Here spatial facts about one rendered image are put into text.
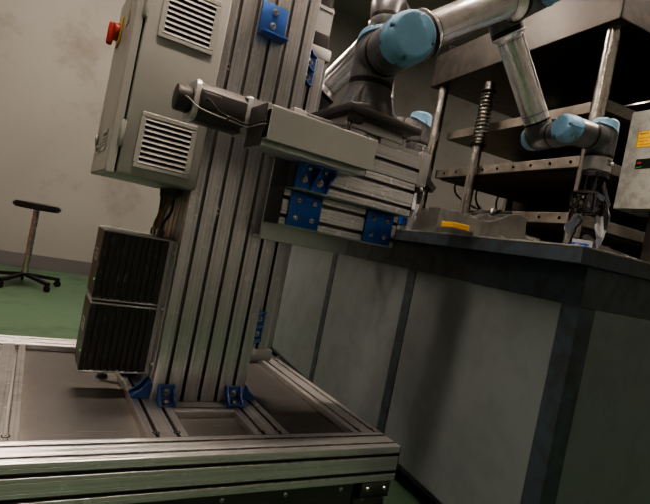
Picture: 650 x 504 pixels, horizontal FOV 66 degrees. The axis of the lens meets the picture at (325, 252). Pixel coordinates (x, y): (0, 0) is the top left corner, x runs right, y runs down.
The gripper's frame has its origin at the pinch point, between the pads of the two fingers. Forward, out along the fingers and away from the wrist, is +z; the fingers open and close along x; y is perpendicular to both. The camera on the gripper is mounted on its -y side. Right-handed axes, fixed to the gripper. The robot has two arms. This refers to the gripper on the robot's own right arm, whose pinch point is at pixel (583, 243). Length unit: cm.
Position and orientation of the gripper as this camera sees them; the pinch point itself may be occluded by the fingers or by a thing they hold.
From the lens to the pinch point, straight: 162.3
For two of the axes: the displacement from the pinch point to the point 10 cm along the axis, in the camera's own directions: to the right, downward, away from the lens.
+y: -7.2, -1.3, -6.8
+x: 6.7, 1.4, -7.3
